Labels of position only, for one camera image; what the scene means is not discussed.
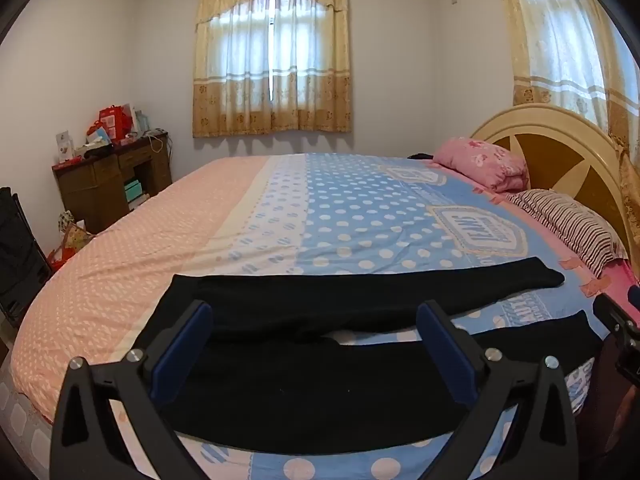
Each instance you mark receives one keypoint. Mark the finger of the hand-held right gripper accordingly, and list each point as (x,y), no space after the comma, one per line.
(631,360)
(612,315)

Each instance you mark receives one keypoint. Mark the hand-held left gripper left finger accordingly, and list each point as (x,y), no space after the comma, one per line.
(184,351)

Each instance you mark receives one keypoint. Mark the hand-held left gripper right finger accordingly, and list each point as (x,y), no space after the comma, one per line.
(445,355)

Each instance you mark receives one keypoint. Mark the black pants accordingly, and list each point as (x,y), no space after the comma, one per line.
(300,300)

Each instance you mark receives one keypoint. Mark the striped pillow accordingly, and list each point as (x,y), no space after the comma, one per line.
(570,225)

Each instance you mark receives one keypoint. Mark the patterned bag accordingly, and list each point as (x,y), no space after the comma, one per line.
(75,232)

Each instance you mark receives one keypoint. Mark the teal box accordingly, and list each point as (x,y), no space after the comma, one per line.
(132,189)

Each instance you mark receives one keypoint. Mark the cream and brown headboard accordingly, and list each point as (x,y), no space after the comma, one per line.
(550,155)

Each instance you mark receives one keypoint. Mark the printed polka dot bed sheet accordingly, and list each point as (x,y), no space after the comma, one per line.
(350,210)

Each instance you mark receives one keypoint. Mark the white quilted mattress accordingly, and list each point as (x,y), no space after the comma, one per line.
(25,425)

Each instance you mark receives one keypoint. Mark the black chair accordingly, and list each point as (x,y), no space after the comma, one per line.
(20,260)

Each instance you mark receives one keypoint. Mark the brown wooden desk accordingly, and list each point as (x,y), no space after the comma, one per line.
(100,180)

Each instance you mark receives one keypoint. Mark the black cloth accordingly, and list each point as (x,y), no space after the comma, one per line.
(420,156)

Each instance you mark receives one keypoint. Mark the pink floral pillow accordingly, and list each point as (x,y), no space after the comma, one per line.
(480,157)

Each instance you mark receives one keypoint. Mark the light blue bag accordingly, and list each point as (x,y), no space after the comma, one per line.
(141,120)

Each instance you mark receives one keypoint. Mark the white picture card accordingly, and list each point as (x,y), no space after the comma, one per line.
(65,146)

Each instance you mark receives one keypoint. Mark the red gift bag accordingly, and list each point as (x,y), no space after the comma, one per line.
(112,122)

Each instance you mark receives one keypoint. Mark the beige window curtain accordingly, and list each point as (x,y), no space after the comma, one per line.
(225,110)
(530,85)

